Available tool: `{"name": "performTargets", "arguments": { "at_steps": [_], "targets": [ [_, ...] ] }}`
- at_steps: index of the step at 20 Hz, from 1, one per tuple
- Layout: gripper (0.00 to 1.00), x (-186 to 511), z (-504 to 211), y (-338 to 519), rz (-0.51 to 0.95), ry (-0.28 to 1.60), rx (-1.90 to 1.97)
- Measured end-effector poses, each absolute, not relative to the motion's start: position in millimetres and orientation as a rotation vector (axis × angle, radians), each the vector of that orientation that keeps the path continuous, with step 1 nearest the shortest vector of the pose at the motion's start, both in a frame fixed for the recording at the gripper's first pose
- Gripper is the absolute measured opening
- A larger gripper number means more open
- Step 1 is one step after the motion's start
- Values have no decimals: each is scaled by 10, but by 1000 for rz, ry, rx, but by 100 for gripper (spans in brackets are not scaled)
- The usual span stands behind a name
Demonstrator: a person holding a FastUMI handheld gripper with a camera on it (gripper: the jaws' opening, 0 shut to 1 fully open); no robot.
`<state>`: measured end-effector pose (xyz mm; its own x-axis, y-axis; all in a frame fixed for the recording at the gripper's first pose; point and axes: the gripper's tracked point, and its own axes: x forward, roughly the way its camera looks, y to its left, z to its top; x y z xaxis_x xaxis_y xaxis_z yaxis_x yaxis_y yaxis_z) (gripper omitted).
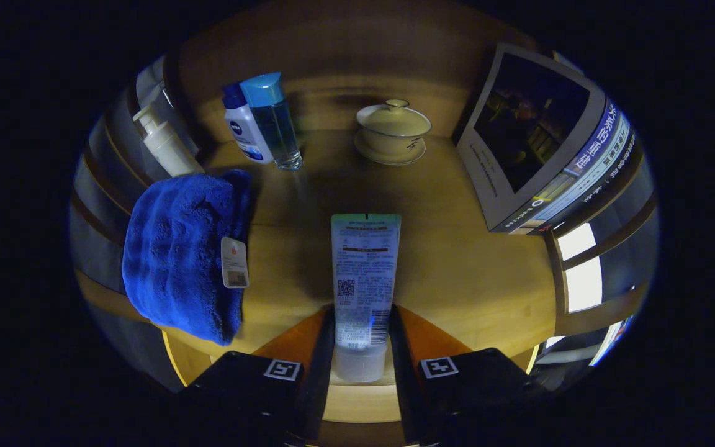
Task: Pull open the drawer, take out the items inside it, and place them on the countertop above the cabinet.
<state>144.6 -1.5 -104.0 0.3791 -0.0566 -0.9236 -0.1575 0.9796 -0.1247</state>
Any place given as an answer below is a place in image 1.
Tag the wooden countertop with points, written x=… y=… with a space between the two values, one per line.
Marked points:
x=457 y=279

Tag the white cosmetic tube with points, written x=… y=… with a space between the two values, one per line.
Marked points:
x=364 y=279

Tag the black backdrop cloth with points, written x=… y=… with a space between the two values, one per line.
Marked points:
x=94 y=248

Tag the white bottle with blue cap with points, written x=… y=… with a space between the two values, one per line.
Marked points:
x=242 y=127

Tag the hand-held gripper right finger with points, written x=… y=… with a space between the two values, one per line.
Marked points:
x=404 y=379

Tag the book with white spine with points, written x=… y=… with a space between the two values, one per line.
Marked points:
x=599 y=171

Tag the white side table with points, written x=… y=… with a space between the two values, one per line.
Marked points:
x=581 y=285

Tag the clear bottle with blue cap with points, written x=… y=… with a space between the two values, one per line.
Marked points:
x=274 y=124

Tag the book with black spine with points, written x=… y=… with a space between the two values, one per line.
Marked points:
x=627 y=183

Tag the grey book with blue spine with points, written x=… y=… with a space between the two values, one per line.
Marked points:
x=519 y=124

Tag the beige lidded teacup with saucer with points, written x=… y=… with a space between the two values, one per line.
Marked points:
x=391 y=133

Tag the blue towel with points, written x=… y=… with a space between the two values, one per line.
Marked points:
x=177 y=248

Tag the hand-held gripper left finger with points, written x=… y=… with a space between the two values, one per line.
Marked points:
x=320 y=372

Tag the wooden cabinet frame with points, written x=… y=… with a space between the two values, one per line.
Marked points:
x=345 y=49

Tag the white pump bottle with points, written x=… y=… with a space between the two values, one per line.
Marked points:
x=171 y=152

